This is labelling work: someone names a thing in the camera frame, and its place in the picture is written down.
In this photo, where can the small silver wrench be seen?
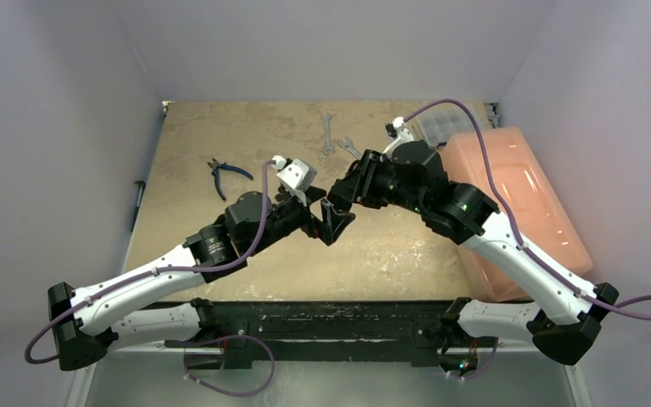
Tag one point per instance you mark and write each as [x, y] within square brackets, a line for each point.
[328, 146]

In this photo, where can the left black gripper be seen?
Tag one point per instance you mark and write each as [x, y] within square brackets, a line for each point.
[332, 220]

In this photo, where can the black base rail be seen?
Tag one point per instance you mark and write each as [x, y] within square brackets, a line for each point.
[408, 331]

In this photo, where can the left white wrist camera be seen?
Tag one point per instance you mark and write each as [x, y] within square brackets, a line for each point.
[295, 175]

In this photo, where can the clear plastic organizer box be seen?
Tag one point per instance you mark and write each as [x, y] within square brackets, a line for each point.
[437, 125]

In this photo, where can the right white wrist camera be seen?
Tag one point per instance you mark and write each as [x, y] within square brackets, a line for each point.
[400, 134]

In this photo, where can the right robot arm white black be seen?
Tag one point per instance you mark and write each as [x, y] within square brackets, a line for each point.
[560, 320]

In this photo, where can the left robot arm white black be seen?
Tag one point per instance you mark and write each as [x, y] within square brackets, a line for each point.
[87, 322]

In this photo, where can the large silver wrench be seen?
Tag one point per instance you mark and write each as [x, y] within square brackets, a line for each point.
[348, 145]

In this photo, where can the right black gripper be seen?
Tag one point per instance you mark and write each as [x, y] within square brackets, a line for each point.
[364, 180]

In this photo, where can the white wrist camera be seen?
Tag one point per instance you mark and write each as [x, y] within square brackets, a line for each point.
[400, 134]
[295, 175]

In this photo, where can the pink plastic toolbox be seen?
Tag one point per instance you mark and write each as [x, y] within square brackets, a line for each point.
[521, 181]

